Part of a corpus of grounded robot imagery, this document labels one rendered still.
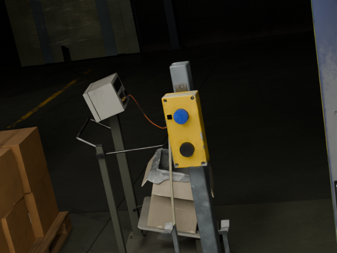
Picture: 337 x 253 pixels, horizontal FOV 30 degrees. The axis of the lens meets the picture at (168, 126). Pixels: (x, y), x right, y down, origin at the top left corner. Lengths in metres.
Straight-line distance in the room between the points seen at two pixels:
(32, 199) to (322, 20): 3.13
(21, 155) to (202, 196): 2.34
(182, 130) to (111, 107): 1.69
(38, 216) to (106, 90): 1.25
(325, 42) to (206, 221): 0.84
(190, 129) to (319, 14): 0.60
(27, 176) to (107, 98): 1.00
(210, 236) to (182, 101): 0.55
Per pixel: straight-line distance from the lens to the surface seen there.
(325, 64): 1.86
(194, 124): 2.12
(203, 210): 2.31
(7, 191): 4.31
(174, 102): 2.11
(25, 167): 4.47
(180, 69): 2.14
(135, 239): 4.26
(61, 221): 4.85
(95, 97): 3.79
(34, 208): 4.60
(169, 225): 2.22
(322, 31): 1.84
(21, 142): 4.46
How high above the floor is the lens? 2.09
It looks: 17 degrees down
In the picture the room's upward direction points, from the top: 11 degrees counter-clockwise
